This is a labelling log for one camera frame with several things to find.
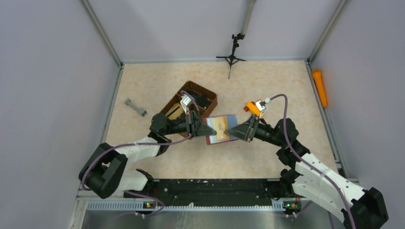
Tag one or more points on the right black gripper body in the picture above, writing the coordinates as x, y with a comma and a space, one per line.
251, 128

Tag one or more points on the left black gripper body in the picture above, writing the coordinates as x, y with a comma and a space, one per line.
192, 124

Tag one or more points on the red leather card holder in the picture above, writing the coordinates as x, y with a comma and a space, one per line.
232, 122

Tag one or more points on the brown woven divided basket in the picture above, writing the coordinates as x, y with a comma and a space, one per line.
191, 85

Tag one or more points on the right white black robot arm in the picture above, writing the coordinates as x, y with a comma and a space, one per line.
355, 206

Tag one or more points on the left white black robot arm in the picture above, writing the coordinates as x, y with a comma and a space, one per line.
104, 169

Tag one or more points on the gold cards pile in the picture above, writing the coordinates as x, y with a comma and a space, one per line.
175, 111

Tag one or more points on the black cards pile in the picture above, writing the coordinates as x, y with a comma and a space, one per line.
201, 100

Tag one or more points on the orange yellow toy car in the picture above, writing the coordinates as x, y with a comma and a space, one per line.
254, 109

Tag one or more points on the grey toy block bar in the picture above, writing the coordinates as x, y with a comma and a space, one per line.
142, 112

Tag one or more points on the orange flashlight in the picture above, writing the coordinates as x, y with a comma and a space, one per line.
317, 77

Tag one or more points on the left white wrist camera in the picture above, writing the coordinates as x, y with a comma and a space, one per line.
185, 103

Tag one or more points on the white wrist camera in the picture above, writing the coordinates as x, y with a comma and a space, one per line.
262, 106
185, 103

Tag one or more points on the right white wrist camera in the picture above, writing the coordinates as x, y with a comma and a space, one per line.
262, 106

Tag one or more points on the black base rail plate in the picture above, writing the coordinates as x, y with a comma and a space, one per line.
218, 192

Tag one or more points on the black camera tripod stand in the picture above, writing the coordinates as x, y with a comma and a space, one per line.
232, 59

